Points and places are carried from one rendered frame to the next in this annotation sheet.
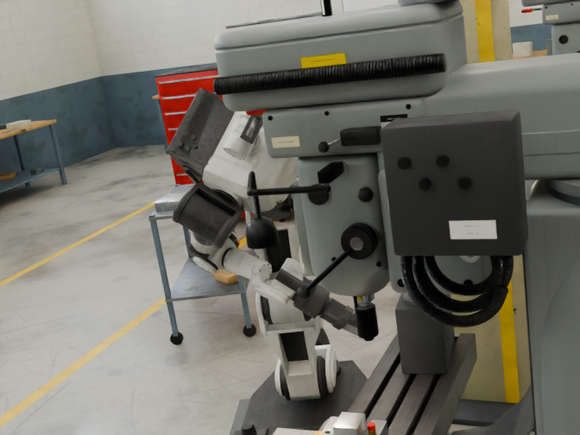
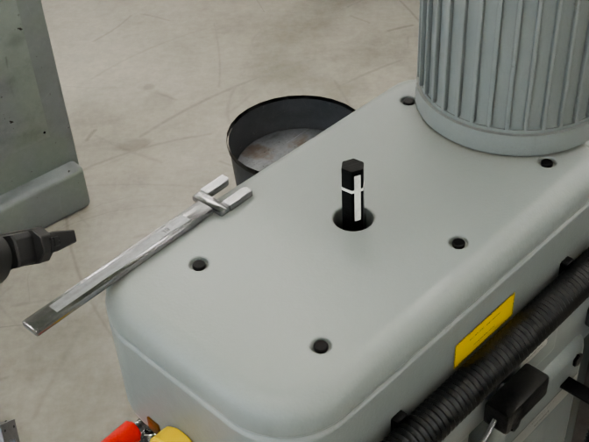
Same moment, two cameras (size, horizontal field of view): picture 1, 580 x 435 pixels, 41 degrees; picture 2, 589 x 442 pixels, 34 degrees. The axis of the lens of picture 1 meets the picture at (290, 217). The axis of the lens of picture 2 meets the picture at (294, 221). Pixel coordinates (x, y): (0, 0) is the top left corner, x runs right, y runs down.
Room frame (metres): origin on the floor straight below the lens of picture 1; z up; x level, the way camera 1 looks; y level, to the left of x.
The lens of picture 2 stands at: (1.40, 0.52, 2.45)
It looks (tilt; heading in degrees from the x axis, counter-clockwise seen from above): 39 degrees down; 291
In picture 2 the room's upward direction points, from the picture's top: 3 degrees counter-clockwise
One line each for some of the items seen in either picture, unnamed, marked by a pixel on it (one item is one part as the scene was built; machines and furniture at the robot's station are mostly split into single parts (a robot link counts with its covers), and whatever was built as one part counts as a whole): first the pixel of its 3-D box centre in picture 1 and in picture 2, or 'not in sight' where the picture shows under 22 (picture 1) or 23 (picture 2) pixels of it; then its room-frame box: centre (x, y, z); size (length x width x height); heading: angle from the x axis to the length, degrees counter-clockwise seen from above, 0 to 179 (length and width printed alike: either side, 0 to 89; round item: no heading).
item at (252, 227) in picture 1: (261, 230); not in sight; (1.65, 0.07, 1.45); 0.07 x 0.07 x 0.06
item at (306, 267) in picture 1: (307, 229); not in sight; (1.63, -0.03, 1.45); 0.04 x 0.04 x 0.21; 64
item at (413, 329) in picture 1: (425, 322); not in sight; (1.94, -0.32, 1.04); 0.22 x 0.12 x 0.20; 161
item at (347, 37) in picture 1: (339, 55); (364, 274); (1.58, -0.15, 1.81); 0.47 x 0.26 x 0.16; 64
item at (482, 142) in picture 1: (454, 185); not in sight; (1.15, -0.26, 1.62); 0.20 x 0.09 x 0.21; 64
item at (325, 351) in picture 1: (305, 371); not in sight; (2.47, 0.02, 0.68); 0.21 x 0.20 x 0.13; 172
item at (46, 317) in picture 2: (276, 19); (141, 251); (1.75, -0.04, 1.89); 0.24 x 0.04 x 0.01; 67
